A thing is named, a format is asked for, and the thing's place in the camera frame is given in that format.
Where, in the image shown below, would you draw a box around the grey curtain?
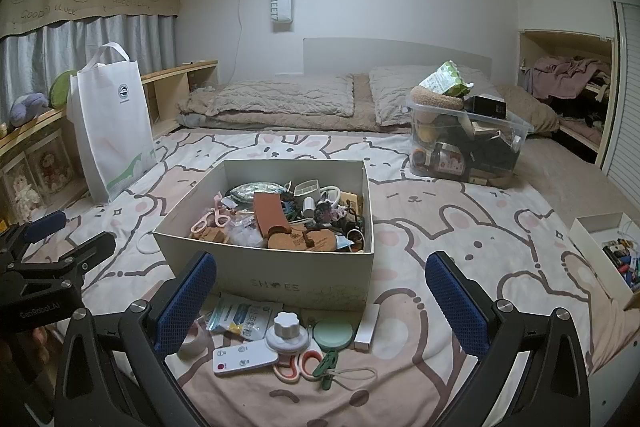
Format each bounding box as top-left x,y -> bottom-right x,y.
0,14 -> 178,108

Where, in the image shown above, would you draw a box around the brown fluffy slipper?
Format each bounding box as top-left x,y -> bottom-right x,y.
410,87 -> 466,110

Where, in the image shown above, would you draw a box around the green snack packet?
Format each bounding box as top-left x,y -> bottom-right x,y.
417,61 -> 475,98

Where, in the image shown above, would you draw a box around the green plush toy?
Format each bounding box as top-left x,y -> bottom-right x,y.
50,72 -> 76,108

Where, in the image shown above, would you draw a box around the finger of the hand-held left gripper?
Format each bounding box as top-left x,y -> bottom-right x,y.
20,231 -> 117,281
0,209 -> 68,259

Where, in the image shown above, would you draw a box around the white ring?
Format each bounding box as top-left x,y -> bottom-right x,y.
133,232 -> 161,258

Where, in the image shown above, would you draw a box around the white shutter door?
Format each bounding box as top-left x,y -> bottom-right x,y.
602,0 -> 640,200

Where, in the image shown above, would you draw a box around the white remote control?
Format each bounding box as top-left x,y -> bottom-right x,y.
212,339 -> 279,377

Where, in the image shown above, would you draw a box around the brown leather strap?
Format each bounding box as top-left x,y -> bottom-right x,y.
252,191 -> 291,238

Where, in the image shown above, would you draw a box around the brown fleece duvet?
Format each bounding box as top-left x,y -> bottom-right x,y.
177,72 -> 561,135

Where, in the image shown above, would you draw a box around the orange white scissors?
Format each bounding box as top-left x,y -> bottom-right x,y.
272,349 -> 323,382

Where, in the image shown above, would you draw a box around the beige quilted pillow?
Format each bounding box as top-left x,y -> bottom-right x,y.
205,74 -> 356,118
369,66 -> 501,126

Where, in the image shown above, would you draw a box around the green plastic clip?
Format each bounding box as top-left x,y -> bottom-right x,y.
312,352 -> 340,392

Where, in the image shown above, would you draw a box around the white cardboard box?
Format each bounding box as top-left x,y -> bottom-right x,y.
151,159 -> 376,313

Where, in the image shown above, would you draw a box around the green round case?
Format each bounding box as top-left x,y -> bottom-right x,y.
312,318 -> 355,353

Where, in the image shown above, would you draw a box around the white elastic loop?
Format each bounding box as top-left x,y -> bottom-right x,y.
325,367 -> 378,390

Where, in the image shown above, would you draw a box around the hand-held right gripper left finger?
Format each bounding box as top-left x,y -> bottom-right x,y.
54,251 -> 218,427

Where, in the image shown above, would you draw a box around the small white open box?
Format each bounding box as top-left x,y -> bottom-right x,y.
570,213 -> 640,310

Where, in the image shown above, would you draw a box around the clear plastic storage bin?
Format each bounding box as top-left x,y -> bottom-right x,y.
404,99 -> 535,188

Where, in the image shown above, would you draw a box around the blue floral pouch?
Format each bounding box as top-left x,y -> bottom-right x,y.
229,182 -> 288,208

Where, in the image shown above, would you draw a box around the blue white medicine packet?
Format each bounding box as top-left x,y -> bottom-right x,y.
207,294 -> 283,342

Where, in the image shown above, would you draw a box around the round wooden board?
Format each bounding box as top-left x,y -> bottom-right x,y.
267,227 -> 351,254

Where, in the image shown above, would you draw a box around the white tote bag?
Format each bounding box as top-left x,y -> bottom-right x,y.
67,43 -> 158,204

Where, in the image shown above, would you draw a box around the pink sunglasses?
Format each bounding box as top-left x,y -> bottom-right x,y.
192,207 -> 233,233

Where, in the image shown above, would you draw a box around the white suction cup hook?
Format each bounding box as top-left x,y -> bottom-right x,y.
265,312 -> 308,354

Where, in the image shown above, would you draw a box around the grey plastic holder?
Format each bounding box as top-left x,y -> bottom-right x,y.
294,179 -> 323,198

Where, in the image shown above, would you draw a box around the pink bunny printed bedsheet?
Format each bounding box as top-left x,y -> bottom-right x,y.
30,127 -> 640,427

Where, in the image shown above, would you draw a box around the carved wooden block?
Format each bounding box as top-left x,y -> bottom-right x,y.
190,227 -> 231,249

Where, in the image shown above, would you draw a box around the person's left hand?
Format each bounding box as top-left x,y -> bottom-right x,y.
10,326 -> 57,383

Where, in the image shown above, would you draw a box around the clear tape roll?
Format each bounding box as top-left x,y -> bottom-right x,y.
177,319 -> 210,360

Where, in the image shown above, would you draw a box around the white wall cable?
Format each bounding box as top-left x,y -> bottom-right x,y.
233,0 -> 248,82

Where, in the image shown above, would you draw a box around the purple plush toy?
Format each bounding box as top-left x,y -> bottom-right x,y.
10,93 -> 51,128

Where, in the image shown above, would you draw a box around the pile of clothes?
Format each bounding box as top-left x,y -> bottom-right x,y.
530,56 -> 613,128

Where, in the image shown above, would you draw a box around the white headboard panel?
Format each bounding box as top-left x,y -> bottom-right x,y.
303,38 -> 493,75

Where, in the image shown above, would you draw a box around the black box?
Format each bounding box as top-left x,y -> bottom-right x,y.
470,94 -> 508,118

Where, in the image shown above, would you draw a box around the clear doll display box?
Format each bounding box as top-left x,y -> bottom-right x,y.
2,162 -> 43,223
30,144 -> 76,198

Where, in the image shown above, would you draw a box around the slim white box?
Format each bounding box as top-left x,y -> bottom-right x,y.
354,302 -> 381,352

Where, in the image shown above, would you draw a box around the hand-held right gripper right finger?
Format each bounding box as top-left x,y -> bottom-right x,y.
425,251 -> 591,427

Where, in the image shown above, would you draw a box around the wooden bedside shelf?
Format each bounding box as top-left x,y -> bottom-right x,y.
0,59 -> 219,228

